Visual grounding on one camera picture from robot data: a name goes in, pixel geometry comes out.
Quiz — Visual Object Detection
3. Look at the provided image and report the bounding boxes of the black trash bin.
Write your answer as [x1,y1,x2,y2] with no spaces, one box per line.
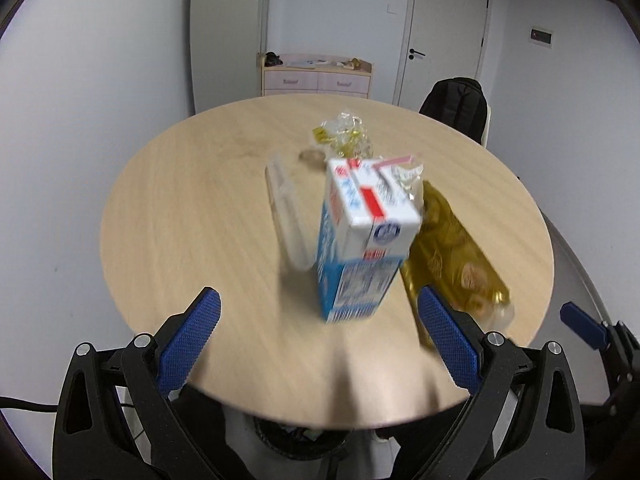
[253,417,352,462]

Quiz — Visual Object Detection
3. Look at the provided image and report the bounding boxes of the blue white milk carton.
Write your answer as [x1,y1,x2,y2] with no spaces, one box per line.
[317,158,422,323]

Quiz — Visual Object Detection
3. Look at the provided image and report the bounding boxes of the wall intercom panel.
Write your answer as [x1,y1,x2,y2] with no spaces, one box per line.
[528,27,553,49]

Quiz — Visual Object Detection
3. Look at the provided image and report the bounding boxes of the pink drawer cabinet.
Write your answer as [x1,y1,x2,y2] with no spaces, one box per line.
[259,54,373,99]

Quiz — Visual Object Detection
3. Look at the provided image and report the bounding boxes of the round wooden table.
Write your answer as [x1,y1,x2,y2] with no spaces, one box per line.
[100,93,554,429]

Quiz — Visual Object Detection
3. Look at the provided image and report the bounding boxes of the clear yellow plastic wrapper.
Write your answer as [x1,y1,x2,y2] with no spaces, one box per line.
[311,112,373,159]

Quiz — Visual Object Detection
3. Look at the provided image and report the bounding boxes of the gold foil snack bag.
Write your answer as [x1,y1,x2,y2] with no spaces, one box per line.
[400,180,514,332]

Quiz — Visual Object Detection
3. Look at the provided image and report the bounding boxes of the white chair wooden legs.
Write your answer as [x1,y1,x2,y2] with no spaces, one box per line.
[480,104,491,148]

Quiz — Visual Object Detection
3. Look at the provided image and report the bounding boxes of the black cable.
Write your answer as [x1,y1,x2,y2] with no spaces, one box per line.
[0,394,137,416]

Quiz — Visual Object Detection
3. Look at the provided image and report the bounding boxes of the white door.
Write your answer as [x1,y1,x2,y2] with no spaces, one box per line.
[397,0,490,112]

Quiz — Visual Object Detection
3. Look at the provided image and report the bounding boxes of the clear plastic tube case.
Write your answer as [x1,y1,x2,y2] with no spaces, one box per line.
[265,154,316,272]

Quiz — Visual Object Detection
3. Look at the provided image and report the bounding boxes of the black object on cabinet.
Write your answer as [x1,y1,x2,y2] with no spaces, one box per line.
[264,52,283,67]

